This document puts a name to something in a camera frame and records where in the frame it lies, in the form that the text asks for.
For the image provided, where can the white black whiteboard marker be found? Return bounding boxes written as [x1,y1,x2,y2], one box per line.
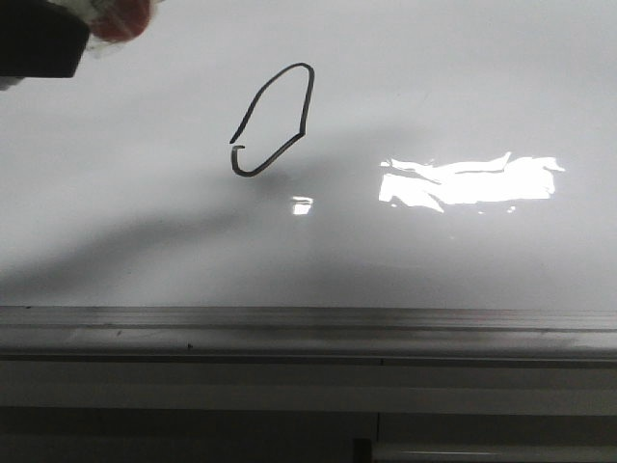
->
[0,0,160,93]

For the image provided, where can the white whiteboard with aluminium frame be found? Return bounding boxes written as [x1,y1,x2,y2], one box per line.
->
[1,1,616,359]

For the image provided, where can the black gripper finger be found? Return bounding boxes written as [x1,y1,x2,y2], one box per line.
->
[1,0,90,78]

